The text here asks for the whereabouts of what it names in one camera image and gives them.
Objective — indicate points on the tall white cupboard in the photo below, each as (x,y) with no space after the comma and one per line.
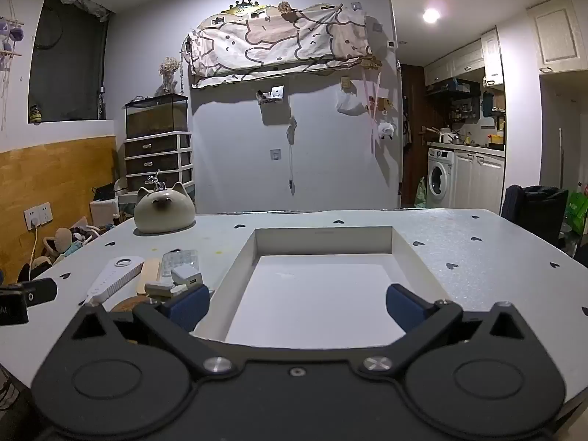
(556,34)

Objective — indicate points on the beige stick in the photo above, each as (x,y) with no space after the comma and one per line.
(149,275)

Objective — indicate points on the beige cat-shaped pot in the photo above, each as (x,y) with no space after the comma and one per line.
(163,213)

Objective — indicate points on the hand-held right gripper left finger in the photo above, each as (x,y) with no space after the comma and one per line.
(188,307)

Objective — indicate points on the white washing machine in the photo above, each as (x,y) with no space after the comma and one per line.
(440,177)

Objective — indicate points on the black chair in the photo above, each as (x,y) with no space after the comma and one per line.
(533,211)

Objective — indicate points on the white ridged plastic tool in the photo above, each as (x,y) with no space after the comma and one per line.
(112,280)

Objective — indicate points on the square wall hook plate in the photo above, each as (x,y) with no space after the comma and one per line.
(275,154)

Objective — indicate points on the dried flower vase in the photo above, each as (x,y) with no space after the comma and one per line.
(169,76)

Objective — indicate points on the white lower kitchen cabinet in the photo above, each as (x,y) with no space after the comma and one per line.
(477,179)

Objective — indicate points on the pile of plush toys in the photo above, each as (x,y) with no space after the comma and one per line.
(69,243)

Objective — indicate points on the pale green plastic bag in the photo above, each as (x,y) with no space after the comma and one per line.
(421,195)

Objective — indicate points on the glass tank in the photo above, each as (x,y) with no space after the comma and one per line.
(156,115)

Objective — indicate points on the white hanging bag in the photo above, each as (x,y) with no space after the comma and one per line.
(350,103)

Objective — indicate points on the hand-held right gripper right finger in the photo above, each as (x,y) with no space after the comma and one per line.
(405,308)

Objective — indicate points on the white wall power socket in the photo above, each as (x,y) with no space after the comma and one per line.
(38,216)

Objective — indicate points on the white USB charger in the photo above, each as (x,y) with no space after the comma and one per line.
(186,276)

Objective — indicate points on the purple wall hanging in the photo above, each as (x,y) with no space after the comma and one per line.
(9,32)

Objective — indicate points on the white mop pole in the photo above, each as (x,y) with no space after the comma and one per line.
(560,161)

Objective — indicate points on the round ceiling light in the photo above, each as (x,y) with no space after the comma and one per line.
(431,14)

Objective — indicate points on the sheep plush toy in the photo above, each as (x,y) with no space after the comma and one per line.
(387,130)

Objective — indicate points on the white shallow cardboard box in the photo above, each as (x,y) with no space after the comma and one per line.
(317,294)

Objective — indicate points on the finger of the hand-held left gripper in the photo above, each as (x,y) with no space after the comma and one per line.
(43,290)

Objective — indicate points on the printed blanket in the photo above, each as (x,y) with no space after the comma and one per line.
(275,41)

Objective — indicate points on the clear plastic case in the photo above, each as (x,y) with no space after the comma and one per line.
(181,258)

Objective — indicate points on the teal hanging bag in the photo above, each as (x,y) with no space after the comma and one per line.
(488,103)

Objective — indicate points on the gold crown decoration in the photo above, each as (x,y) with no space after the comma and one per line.
(243,7)

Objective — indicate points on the white kettle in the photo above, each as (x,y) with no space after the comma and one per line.
(446,137)

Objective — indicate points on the grey watch link remover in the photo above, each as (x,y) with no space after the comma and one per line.
(163,289)

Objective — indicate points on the white upper kitchen cabinets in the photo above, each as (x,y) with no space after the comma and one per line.
(464,57)

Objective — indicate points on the metal cat ornament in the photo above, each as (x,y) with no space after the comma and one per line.
(157,183)

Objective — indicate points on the round cork coaster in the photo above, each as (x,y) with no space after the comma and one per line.
(131,305)

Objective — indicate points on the dark window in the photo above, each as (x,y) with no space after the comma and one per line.
(69,55)

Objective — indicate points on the white drawer cabinet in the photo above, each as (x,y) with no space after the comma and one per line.
(156,161)

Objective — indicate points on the metal wall bracket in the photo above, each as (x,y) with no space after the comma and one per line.
(272,94)

